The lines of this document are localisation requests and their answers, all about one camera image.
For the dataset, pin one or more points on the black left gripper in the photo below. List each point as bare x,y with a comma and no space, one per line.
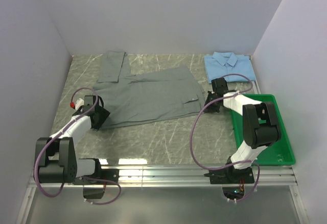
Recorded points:
103,115

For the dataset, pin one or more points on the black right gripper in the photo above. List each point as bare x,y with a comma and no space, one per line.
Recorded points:
210,109

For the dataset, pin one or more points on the grey long sleeve shirt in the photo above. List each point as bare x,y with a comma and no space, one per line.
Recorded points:
135,99

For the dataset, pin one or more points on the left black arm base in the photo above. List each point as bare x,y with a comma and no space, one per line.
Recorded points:
99,179

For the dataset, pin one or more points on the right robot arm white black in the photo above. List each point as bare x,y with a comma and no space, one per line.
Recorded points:
261,127

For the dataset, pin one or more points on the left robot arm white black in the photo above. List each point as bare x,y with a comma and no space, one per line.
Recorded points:
55,158

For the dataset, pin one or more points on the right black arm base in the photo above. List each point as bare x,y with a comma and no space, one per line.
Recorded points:
230,175

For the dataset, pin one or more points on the folded light blue shirt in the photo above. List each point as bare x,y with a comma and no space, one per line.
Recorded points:
219,64

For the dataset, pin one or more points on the green plastic tray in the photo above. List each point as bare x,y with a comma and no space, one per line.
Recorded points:
280,153

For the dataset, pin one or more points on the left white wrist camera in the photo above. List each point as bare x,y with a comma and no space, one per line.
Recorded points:
77,104

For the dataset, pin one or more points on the aluminium mounting rail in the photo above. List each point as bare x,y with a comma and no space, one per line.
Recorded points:
170,194

